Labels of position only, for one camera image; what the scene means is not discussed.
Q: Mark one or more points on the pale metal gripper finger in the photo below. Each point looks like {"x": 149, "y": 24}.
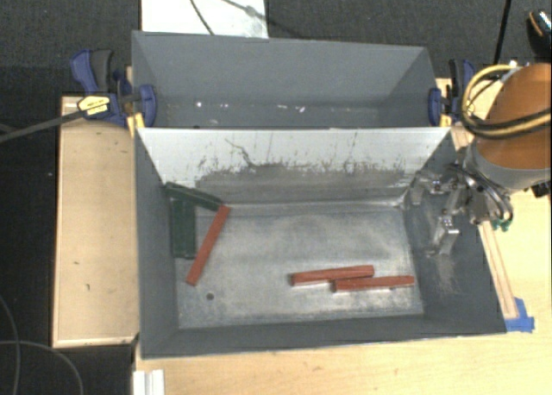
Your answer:
{"x": 444, "y": 240}
{"x": 424, "y": 188}

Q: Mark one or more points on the red-brown flat block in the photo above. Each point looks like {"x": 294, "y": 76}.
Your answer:
{"x": 373, "y": 283}
{"x": 330, "y": 275}
{"x": 208, "y": 246}

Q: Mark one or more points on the grey metal bin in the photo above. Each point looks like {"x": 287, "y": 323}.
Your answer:
{"x": 302, "y": 238}

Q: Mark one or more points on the dark green flat block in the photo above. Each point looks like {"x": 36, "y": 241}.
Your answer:
{"x": 192, "y": 196}
{"x": 183, "y": 231}

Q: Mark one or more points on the pale wood flat board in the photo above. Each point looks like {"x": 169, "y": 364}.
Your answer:
{"x": 97, "y": 221}

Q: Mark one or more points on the black cylinder on white bracket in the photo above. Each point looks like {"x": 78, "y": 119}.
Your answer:
{"x": 542, "y": 189}

